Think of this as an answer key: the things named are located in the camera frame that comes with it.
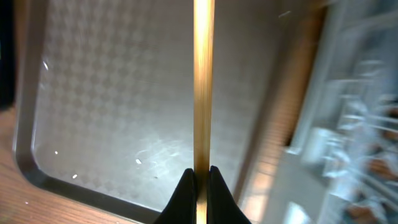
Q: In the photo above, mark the dark brown serving tray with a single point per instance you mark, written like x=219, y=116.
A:
x=105, y=97

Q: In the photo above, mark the grey dishwasher rack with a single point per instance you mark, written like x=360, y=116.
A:
x=341, y=165

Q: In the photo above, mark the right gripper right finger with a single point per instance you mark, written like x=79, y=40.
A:
x=221, y=207

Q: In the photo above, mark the black plastic tray bin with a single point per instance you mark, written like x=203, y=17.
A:
x=8, y=67

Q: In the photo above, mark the wooden chopstick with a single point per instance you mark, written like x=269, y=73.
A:
x=203, y=19

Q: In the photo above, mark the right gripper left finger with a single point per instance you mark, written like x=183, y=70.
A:
x=181, y=208

